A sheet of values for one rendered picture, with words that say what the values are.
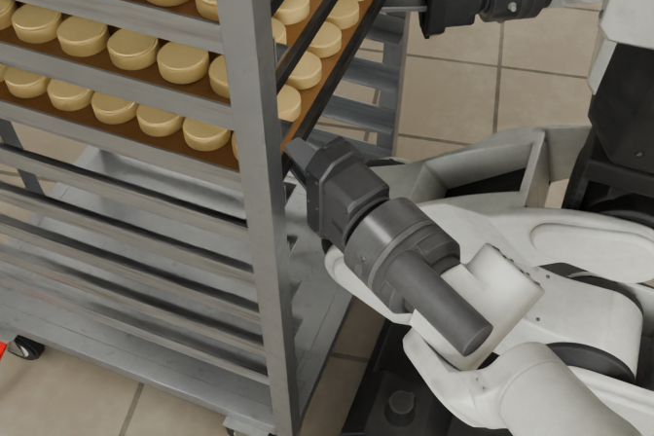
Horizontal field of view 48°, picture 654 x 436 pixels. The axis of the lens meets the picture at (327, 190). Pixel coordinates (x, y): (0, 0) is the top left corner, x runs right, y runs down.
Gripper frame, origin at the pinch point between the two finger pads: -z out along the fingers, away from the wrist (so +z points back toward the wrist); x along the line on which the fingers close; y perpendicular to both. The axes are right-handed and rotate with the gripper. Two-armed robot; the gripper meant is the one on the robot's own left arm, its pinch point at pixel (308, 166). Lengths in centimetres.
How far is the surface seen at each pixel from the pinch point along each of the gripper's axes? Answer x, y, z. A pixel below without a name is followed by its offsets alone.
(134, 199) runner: -8.6, 14.2, -14.6
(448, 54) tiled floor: -69, -90, -58
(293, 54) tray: 8.4, -3.6, -7.0
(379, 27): -9.6, -29.8, -22.1
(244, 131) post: 11.7, 8.1, 1.9
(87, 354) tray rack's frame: -54, 26, -29
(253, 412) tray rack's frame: -54, 10, -3
